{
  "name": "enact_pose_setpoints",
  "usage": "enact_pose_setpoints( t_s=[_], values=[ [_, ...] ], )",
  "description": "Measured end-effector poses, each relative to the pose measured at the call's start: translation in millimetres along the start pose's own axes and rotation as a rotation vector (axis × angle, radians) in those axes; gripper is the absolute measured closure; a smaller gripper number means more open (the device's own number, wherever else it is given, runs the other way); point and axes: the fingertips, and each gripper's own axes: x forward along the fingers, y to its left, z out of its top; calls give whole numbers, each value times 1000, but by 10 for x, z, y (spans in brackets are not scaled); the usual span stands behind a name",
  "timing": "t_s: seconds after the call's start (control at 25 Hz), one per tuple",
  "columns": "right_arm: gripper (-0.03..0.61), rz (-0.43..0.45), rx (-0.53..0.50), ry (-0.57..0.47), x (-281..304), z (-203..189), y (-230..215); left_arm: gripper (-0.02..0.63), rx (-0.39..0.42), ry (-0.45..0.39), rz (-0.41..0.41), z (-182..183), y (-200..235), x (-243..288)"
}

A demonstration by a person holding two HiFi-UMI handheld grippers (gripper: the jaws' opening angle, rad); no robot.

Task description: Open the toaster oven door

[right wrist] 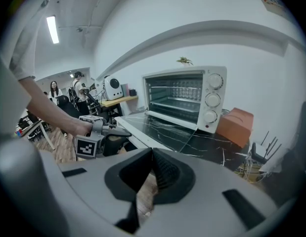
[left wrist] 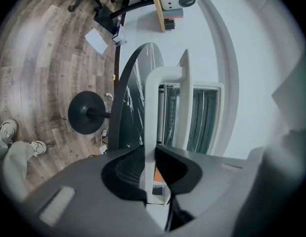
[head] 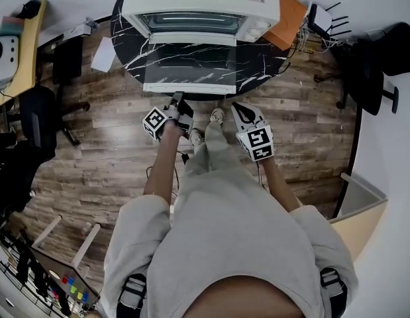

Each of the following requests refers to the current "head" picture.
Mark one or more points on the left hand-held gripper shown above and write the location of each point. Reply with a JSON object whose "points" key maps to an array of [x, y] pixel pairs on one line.
{"points": [[154, 121]]}

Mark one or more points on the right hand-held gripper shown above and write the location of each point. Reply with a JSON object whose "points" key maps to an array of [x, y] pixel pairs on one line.
{"points": [[257, 142]]}

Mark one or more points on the white glass oven door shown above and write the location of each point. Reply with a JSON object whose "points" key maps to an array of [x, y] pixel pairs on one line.
{"points": [[204, 88]]}

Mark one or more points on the person's left forearm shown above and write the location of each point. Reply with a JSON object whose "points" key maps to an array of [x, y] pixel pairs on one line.
{"points": [[161, 171]]}

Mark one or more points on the person's right forearm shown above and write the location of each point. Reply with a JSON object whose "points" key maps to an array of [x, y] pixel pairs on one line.
{"points": [[279, 184]]}

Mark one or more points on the person's right shoe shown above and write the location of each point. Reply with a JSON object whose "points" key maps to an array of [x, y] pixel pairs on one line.
{"points": [[218, 115]]}

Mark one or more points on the person's shoe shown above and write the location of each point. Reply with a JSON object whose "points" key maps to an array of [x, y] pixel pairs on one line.
{"points": [[196, 136], [218, 115]]}

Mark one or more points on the person's grey trousers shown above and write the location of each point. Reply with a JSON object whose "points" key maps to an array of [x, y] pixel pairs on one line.
{"points": [[218, 151]]}

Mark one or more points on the person's left shoe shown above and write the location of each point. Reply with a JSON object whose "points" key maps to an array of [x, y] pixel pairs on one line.
{"points": [[196, 136]]}

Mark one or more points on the black marble round table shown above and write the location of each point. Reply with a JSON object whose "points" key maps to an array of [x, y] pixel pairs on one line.
{"points": [[257, 65]]}

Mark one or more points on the white paper sheet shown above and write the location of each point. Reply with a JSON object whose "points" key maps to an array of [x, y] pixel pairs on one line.
{"points": [[102, 55]]}

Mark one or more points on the orange box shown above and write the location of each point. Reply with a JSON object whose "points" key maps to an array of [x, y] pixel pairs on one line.
{"points": [[285, 22]]}

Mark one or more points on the person's grey sweatshirt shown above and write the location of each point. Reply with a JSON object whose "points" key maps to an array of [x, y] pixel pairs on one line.
{"points": [[237, 237]]}

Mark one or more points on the black computer case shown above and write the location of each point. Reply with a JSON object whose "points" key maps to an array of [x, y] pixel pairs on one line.
{"points": [[68, 61]]}

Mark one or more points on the long white box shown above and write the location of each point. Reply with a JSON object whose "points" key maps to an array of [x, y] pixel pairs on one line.
{"points": [[79, 29]]}

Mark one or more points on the black office chair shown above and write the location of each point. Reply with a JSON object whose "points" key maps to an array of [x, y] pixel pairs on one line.
{"points": [[367, 78], [39, 121]]}

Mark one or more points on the white router with black antennas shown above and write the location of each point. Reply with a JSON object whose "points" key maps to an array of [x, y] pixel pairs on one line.
{"points": [[320, 18]]}

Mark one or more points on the light wooden table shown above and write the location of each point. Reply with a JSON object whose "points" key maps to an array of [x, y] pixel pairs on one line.
{"points": [[360, 230]]}

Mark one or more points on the yellow desk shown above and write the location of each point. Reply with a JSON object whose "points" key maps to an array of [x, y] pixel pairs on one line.
{"points": [[27, 61]]}

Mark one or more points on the small black box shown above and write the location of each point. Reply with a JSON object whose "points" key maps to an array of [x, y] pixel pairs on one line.
{"points": [[29, 8]]}

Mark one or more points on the white domed device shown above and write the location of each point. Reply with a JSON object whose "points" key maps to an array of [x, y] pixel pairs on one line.
{"points": [[4, 58]]}

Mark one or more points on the pastel book stack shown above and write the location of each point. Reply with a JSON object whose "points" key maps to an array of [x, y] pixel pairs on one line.
{"points": [[12, 26]]}

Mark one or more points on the dark table with white legs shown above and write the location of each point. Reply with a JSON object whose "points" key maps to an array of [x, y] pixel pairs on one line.
{"points": [[52, 263]]}

